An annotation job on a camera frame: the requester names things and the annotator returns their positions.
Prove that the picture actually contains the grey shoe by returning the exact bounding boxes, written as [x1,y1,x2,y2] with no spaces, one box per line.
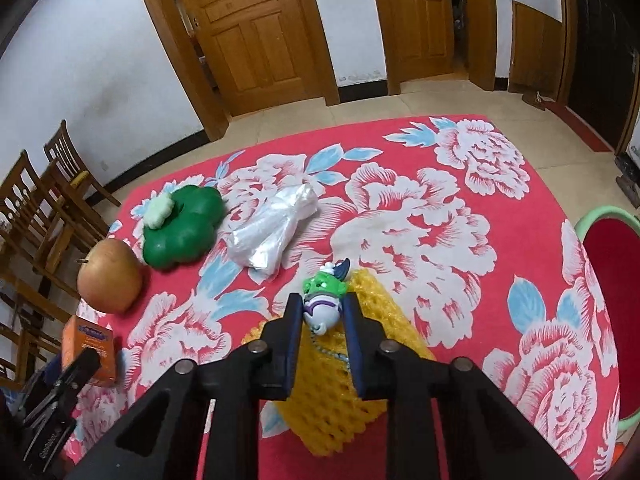
[614,152,640,196]

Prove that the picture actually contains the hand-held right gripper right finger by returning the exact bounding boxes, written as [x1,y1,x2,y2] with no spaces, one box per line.
[345,294,576,480]

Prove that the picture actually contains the wooden chair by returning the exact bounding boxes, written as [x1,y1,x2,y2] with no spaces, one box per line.
[0,150,108,281]
[44,120,122,208]

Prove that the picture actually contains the clear plastic bag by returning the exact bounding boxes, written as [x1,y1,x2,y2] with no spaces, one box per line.
[226,183,320,277]

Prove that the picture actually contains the green clover-shaped toy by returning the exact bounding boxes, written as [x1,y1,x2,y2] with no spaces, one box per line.
[142,185,224,272]

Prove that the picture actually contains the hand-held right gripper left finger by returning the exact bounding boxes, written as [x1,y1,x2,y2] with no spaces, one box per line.
[65,294,303,480]

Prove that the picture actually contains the black door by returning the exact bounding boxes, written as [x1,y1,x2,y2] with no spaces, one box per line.
[557,0,640,153]

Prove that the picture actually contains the brown shoes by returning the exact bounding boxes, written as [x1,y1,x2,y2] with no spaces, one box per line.
[521,91,553,111]

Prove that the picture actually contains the small orange box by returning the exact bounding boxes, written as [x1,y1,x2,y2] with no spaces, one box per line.
[61,315,118,387]

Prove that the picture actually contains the red floral blanket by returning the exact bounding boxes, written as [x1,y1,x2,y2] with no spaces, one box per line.
[60,115,623,480]

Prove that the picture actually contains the yellow foam net sleeve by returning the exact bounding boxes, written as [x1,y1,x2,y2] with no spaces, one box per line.
[242,267,436,456]

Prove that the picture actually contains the green and white keychain toy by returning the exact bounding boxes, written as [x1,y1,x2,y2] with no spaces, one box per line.
[302,259,353,373]

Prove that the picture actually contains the red door mat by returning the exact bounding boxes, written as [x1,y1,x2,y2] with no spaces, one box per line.
[547,104,613,153]

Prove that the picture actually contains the apple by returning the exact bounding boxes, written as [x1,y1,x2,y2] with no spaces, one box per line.
[76,238,142,315]

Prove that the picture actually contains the red bucket with green rim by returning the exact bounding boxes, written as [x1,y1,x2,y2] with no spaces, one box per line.
[574,203,640,436]

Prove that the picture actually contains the panelled wooden door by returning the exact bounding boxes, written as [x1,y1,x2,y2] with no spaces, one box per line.
[367,0,496,96]
[130,0,341,142]

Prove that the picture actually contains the low wooden wall panel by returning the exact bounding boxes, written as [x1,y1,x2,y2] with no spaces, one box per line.
[507,1,566,98]

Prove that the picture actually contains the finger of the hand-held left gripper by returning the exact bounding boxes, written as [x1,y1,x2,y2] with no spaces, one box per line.
[50,349,101,401]

